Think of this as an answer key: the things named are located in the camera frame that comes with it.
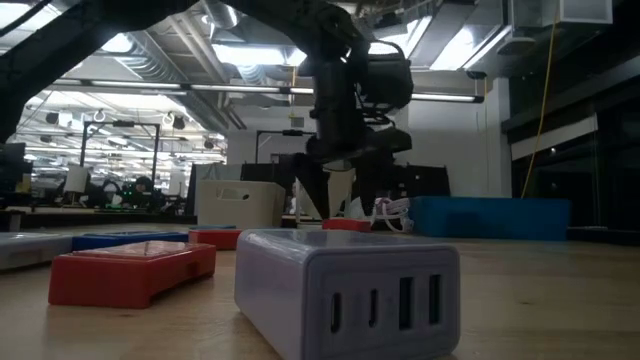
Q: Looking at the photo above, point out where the black background panel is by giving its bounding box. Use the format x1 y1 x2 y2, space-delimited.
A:
239 162 451 199

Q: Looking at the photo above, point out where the dark background desk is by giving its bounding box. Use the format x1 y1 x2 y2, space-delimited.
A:
0 205 199 232

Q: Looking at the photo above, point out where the red case with clear lid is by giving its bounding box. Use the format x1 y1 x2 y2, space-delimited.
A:
47 240 218 310

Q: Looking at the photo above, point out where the white coiled lamp cable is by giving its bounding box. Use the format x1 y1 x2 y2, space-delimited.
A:
369 196 414 234

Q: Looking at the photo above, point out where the yellow hanging cable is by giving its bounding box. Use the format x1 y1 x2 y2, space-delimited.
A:
519 9 560 200

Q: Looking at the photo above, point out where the long ceiling light bar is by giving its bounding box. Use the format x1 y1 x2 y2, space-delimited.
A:
49 78 485 104

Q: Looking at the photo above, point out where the white plastic bin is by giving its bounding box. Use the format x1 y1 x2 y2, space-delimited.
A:
196 179 287 229

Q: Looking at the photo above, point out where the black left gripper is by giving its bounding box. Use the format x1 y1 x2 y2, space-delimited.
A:
292 53 414 221

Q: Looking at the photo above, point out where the blue case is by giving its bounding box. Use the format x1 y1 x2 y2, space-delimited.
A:
71 229 190 252

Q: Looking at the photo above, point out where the white ceiling air unit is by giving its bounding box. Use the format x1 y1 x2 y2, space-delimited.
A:
509 0 614 26

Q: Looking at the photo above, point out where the black monitor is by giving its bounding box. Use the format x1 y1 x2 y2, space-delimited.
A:
0 142 27 191

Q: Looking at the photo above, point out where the grey flat case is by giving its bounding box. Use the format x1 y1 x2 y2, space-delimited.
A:
0 231 76 272

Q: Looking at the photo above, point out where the person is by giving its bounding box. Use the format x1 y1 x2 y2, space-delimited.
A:
97 178 125 207
122 174 169 210

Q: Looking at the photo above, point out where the teal blue plastic tray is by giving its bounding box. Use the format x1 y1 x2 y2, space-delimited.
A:
408 195 572 242

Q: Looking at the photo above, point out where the grey multi-port charger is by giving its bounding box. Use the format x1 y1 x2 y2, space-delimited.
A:
233 228 462 360

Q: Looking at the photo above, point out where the white monitor back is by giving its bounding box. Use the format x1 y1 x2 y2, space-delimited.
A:
63 164 92 195

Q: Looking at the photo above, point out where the black gantry frame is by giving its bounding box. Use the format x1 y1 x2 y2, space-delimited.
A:
254 128 317 164
79 119 162 171

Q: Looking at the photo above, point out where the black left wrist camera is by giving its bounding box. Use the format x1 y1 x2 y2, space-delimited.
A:
362 40 415 114

